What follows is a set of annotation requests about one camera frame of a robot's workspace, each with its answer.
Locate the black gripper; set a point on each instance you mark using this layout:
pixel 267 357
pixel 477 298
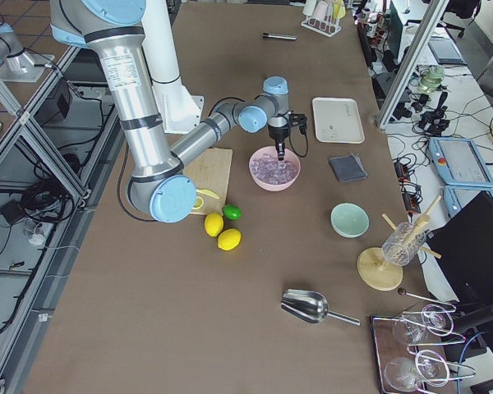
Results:
pixel 278 134

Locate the clear fake ice cubes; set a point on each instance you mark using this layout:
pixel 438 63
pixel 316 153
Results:
pixel 266 168

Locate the steel muddler black tip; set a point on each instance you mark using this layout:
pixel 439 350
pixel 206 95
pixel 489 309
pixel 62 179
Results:
pixel 284 37

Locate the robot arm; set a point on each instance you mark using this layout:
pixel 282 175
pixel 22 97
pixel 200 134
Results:
pixel 16 63
pixel 133 41

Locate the pink cup on rack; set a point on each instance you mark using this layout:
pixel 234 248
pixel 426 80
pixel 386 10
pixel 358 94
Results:
pixel 320 11

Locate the white cup on rack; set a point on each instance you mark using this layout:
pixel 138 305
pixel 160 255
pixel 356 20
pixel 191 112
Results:
pixel 309 7

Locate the yellow cup on rack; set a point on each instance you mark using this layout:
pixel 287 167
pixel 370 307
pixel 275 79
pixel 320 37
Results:
pixel 339 9

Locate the wooden cup tree stand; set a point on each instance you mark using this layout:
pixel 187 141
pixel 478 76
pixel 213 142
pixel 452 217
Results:
pixel 384 276

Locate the steel ice scoop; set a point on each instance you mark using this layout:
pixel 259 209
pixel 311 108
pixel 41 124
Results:
pixel 311 307

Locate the pink bowl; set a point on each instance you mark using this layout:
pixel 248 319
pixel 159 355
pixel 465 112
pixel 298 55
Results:
pixel 271 149

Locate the cream rectangular tray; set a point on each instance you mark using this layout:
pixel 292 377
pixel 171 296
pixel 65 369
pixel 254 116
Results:
pixel 337 120

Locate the grey folded cloth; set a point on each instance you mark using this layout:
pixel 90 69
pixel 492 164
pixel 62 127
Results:
pixel 348 168

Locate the bamboo cutting board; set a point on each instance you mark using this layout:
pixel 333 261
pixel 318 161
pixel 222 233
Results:
pixel 211 171

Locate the green lime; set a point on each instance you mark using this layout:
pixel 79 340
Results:
pixel 231 212

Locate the yellow plastic knife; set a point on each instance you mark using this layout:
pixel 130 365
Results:
pixel 207 192

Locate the lower lemon half slice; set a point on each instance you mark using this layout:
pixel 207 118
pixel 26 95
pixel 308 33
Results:
pixel 198 204

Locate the green bowl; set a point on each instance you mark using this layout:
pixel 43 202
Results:
pixel 349 220

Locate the yellow lemon near board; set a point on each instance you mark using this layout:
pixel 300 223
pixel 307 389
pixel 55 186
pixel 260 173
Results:
pixel 213 224

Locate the yellow lemon far left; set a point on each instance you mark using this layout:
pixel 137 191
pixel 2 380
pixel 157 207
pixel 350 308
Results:
pixel 229 239

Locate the textured glass tumbler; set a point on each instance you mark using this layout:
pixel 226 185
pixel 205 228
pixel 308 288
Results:
pixel 400 247

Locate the blue teach pendant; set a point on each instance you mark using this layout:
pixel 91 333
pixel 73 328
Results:
pixel 457 197
pixel 459 163

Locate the black monitor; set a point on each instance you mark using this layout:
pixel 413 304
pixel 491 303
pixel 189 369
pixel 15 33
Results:
pixel 466 247

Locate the wine glass holder tray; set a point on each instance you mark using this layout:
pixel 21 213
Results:
pixel 410 349

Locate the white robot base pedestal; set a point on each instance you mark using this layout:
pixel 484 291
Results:
pixel 179 109

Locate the white wire cup rack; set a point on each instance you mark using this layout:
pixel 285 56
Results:
pixel 329 27

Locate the aluminium frame post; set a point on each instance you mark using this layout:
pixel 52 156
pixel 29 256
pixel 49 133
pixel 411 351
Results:
pixel 433 13

